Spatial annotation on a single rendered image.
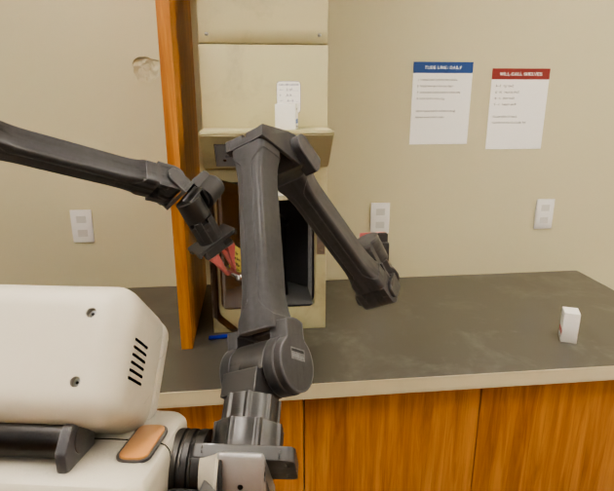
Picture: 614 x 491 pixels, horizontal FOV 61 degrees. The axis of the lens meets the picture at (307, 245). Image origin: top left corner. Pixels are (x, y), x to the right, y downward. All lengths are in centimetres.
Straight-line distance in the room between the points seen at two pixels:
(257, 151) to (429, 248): 127
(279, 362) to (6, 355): 30
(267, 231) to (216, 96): 67
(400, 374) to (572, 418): 50
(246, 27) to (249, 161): 61
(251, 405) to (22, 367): 25
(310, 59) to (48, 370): 101
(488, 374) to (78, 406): 102
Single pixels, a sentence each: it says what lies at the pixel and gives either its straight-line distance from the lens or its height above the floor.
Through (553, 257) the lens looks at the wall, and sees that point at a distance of 222.
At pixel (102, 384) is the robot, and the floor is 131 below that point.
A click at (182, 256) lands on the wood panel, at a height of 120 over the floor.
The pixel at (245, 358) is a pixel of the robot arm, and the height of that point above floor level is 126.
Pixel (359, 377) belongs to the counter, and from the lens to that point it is 129.
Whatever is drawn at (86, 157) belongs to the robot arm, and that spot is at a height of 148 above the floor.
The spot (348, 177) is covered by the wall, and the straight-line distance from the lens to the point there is 185.
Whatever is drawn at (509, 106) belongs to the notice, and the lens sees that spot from 201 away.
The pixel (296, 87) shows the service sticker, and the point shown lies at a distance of 137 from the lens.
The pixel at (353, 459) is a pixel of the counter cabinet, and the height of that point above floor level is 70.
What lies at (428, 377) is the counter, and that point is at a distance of 131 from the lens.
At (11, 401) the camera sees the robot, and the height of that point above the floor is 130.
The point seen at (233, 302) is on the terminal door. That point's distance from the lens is 134.
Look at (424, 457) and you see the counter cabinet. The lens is 148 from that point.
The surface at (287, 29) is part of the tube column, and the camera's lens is 138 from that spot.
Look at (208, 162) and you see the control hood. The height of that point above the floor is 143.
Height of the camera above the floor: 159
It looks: 16 degrees down
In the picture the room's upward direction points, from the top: straight up
